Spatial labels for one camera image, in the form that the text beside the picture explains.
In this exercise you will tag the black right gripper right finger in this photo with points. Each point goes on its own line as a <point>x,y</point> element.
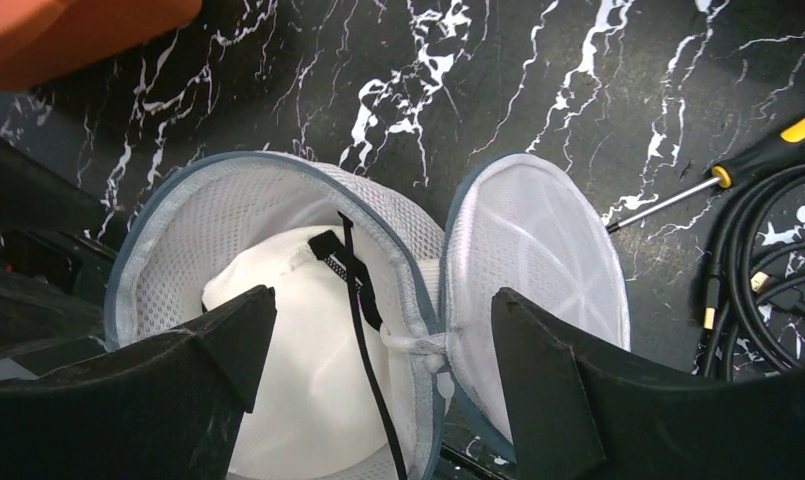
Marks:
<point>582,408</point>

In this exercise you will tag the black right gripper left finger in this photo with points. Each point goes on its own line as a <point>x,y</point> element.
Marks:
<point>166,407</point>

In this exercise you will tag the white mesh bag blue trim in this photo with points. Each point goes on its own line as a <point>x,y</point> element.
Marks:
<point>383,316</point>

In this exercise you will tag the black yellow screwdriver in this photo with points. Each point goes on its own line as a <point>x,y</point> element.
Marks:
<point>778,150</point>

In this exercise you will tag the orange plastic basin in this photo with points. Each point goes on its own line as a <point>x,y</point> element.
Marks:
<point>43,39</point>

